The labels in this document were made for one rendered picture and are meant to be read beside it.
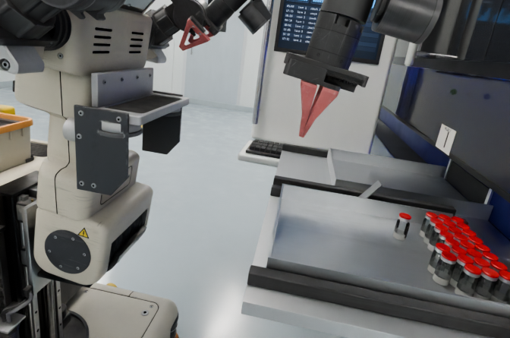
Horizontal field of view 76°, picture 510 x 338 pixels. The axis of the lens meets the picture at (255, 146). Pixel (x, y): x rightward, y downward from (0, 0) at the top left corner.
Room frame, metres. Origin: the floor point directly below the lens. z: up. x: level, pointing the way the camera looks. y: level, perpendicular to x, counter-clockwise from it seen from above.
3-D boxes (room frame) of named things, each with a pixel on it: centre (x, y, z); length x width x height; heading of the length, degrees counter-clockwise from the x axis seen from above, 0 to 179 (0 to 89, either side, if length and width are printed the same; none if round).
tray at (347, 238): (0.49, -0.22, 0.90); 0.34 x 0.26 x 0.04; 83
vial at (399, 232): (0.53, -0.28, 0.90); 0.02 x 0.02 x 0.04
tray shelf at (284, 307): (0.65, -0.29, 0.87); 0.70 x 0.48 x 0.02; 173
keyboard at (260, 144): (1.17, -0.18, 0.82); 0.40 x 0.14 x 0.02; 82
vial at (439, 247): (0.44, -0.30, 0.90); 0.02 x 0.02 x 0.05
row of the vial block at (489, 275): (0.47, -0.35, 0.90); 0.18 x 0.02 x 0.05; 173
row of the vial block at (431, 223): (0.47, -0.33, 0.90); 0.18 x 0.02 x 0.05; 173
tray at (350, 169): (0.81, -0.38, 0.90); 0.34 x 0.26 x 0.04; 83
